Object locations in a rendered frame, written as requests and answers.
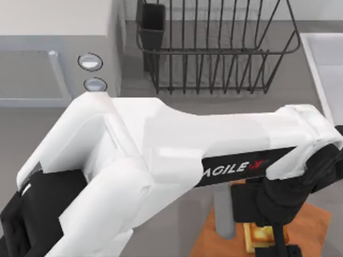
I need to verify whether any toasted bread slice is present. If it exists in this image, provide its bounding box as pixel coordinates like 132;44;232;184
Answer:
243;222;291;254

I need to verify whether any orange cutting board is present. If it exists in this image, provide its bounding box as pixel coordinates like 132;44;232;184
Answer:
189;178;332;257

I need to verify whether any small microwave knob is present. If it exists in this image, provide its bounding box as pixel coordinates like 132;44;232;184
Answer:
83;77;108;93

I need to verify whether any black cutlery holder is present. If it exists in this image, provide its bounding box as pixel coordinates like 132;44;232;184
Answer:
136;0;166;73

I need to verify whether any large microwave knob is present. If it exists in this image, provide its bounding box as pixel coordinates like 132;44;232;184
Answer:
77;52;104;72

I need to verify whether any microwave oven door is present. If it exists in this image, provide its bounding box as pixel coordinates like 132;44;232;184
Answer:
0;49;73;108

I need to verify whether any pale microwave oven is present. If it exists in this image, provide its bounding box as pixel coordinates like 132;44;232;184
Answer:
0;0;127;108

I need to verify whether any black wire dish rack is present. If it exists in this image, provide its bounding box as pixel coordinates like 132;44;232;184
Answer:
135;0;300;96

